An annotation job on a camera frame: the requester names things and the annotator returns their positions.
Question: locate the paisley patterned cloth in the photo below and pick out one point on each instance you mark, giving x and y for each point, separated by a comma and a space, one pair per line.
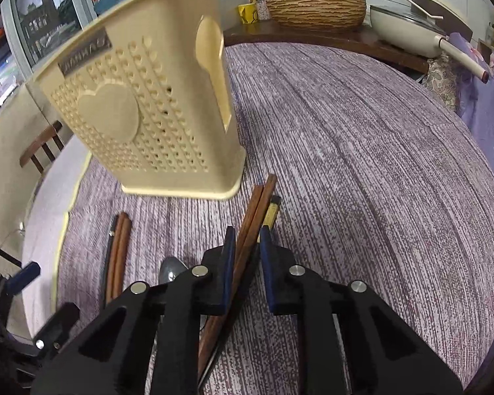
440, 80

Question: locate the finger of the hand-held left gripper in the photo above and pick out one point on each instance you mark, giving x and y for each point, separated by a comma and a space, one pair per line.
24, 275
59, 321

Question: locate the woven wicker basket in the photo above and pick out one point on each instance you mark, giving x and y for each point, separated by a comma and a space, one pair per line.
317, 10

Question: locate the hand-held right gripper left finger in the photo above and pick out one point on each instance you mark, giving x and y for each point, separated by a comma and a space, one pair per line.
229, 263

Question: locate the cream perforated utensil holder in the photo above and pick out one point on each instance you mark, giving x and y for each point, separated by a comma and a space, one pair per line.
156, 103

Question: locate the wooden chair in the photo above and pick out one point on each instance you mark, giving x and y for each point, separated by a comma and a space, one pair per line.
41, 146

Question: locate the plain black chopstick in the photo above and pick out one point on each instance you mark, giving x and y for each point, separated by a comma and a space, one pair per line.
108, 251

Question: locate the yellow mug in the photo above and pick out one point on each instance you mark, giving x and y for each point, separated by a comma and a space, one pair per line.
247, 13

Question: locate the metal spoon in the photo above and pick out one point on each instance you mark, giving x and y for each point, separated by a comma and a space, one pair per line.
172, 270

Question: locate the purple striped tablecloth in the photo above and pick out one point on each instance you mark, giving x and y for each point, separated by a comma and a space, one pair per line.
354, 152

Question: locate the white ladle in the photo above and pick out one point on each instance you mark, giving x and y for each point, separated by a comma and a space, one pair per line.
399, 33

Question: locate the dark wooden counter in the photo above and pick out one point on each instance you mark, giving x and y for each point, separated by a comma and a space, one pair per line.
313, 37

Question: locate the pale tablecloth yellow trim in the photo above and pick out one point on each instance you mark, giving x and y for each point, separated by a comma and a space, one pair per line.
45, 222

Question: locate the black chopstick gold band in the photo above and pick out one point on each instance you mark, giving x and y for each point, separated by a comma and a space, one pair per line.
272, 210

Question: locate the cream pot lid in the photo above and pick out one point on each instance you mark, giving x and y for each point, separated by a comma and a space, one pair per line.
436, 2

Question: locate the purple floral cloth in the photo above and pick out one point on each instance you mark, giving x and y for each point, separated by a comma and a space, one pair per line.
483, 103

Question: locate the brown wooden chopstick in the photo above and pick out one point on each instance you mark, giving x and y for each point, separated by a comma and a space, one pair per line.
251, 218
122, 251
264, 201
115, 251

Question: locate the glass display cabinet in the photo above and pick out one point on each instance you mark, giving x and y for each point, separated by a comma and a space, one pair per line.
45, 12

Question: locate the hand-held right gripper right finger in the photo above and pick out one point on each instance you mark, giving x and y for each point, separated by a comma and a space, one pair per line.
266, 263

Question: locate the small patterned bottle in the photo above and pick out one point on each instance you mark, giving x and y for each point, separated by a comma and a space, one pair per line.
263, 8

